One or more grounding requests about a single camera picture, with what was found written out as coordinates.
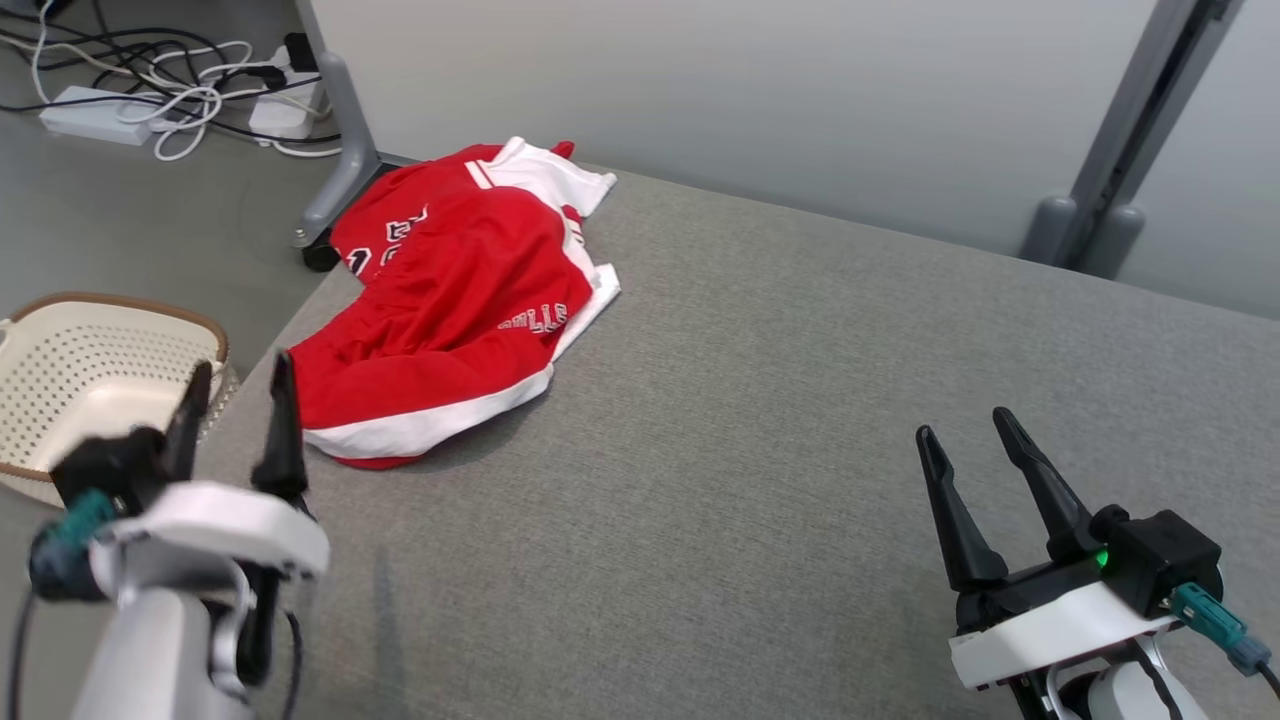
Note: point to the black caster wheel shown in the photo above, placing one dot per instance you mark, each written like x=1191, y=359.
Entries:
x=320, y=257

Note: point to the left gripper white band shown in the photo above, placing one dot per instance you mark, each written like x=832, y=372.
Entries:
x=210, y=525

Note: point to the white power strip with plugs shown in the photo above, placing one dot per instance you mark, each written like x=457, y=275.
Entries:
x=285, y=110

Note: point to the cream perforated laundry basket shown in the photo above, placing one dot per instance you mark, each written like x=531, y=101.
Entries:
x=90, y=370

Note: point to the grey partition post with feet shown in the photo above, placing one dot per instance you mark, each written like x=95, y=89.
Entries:
x=1140, y=130

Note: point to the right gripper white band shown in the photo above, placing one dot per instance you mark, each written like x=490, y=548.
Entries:
x=1050, y=625

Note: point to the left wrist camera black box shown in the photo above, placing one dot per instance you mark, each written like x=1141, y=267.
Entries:
x=110, y=465

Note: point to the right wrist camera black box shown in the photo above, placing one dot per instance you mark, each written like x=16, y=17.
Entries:
x=1160, y=555

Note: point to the red shorts white trim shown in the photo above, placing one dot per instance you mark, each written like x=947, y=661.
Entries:
x=450, y=330

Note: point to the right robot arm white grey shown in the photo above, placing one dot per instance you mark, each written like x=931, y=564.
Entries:
x=1120, y=695

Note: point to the grey metal partition leg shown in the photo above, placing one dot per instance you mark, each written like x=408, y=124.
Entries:
x=345, y=150

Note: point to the long white power strip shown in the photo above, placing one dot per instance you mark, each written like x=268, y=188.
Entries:
x=90, y=115

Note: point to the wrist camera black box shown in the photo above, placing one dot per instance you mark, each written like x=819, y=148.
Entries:
x=1160, y=555
x=110, y=465

